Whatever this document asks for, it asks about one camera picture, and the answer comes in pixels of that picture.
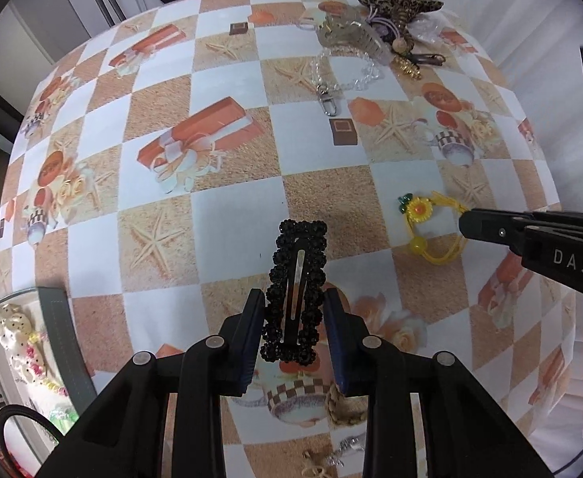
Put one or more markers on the cream polka dot scrunchie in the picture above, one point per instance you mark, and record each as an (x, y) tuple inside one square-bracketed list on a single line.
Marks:
[(5, 323)]

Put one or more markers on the clear plastic bag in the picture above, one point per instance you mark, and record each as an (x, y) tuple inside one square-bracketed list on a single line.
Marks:
[(428, 30)]

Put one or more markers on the green plastic bangle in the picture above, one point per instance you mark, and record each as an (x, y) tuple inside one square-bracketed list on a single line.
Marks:
[(67, 418)]

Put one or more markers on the grey rimmed white tray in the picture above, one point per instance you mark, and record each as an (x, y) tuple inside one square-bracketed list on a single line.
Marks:
[(65, 333)]

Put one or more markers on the white curtain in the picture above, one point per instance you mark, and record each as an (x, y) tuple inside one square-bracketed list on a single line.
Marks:
[(520, 35)]

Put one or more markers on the small gold hair clip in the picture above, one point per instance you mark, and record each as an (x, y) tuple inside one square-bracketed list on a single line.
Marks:
[(408, 69)]

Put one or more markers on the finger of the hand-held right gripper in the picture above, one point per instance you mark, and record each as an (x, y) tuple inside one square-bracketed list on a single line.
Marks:
[(485, 226), (570, 219)]

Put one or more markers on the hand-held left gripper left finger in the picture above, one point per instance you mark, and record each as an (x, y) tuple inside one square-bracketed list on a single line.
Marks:
[(251, 338)]

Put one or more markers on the black slim hair clip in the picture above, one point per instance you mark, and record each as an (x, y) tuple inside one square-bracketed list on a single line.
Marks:
[(428, 58)]

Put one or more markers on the clear claw hair clip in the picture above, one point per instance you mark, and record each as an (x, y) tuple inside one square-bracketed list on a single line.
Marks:
[(356, 37)]

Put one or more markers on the black beaded hair clip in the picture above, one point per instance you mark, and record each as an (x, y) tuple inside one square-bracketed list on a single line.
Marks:
[(271, 279)]

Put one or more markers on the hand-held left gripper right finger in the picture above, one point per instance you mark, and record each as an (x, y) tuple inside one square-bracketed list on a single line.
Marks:
[(339, 348)]

